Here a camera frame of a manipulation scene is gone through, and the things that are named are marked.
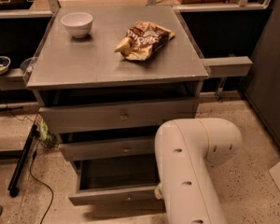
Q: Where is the grey drawer cabinet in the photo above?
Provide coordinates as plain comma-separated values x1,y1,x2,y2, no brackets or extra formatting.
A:
25,5,209,173

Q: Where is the green packet in wire basket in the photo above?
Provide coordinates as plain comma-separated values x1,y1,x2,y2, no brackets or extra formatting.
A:
38,119,55,147

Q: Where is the black floor cable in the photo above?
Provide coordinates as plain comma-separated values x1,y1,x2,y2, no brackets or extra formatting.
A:
0,77,55,224

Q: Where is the clear glass bowl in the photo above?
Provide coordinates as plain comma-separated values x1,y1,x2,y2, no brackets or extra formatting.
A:
20,57,37,73

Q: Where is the brown chip bag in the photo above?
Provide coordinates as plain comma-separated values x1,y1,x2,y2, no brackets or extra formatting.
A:
115,21,175,61

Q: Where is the grey drawer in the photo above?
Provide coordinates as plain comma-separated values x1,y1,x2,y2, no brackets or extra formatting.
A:
59,135,155,161
69,154,160,205
40,98,198,133

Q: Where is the grey bottom drawer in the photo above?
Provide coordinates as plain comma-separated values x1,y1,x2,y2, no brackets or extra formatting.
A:
69,154,160,205

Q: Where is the black metal floor bar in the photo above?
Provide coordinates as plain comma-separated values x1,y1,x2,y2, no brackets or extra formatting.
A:
7,124,37,198

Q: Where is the grey top drawer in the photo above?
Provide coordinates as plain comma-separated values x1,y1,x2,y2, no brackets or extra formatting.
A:
40,98,198,133

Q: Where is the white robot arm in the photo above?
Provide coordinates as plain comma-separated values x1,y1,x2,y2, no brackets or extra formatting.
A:
155,118,243,224

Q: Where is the grey side rail block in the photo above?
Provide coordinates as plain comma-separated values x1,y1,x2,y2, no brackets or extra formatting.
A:
202,56,253,78

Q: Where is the grey middle drawer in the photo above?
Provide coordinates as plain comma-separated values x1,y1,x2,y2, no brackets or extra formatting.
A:
59,135,155,161

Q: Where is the white ceramic bowl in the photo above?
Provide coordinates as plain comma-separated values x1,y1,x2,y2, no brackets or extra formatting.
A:
61,12,93,38

